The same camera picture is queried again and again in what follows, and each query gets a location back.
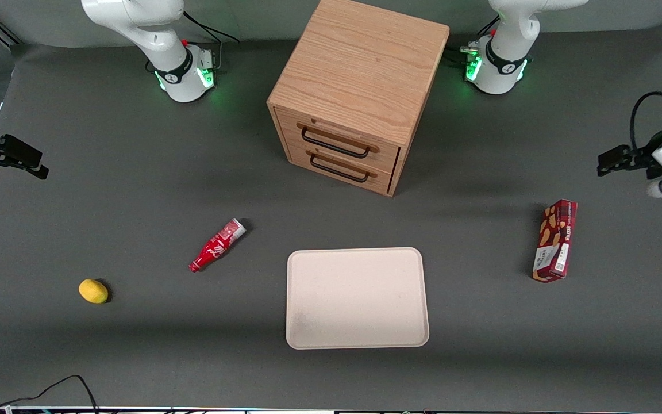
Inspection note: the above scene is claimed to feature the wooden drawer front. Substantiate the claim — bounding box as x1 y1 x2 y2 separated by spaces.
287 143 395 194
275 108 402 173

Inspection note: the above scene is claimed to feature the cream rectangular tray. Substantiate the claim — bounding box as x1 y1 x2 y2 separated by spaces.
286 247 430 350

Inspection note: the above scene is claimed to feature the red plastic soda bottle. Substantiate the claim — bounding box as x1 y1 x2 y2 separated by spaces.
188 218 247 273

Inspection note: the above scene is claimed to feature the yellow lemon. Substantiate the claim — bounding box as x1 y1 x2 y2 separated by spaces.
78 279 109 304

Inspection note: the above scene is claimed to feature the black left arm base cable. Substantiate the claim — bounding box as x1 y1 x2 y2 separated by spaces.
445 16 501 65

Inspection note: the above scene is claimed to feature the oak wooden drawer cabinet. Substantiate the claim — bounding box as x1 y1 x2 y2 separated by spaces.
267 0 451 197

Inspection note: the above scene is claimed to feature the black right arm base cable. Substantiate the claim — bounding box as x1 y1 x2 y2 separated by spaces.
182 10 241 75

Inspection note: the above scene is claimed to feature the black table edge cable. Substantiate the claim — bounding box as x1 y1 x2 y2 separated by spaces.
0 375 99 414

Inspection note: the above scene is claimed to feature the grey table mat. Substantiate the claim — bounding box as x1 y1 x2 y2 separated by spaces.
0 22 662 410

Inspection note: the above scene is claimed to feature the red tartan cookie box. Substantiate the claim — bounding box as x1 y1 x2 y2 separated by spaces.
532 199 578 283

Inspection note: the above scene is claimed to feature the black arm base cable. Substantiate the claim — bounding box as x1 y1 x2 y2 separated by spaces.
182 10 241 75
445 16 501 65

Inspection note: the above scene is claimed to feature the black metal drawer handle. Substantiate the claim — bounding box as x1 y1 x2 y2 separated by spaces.
309 154 370 184
301 127 370 159

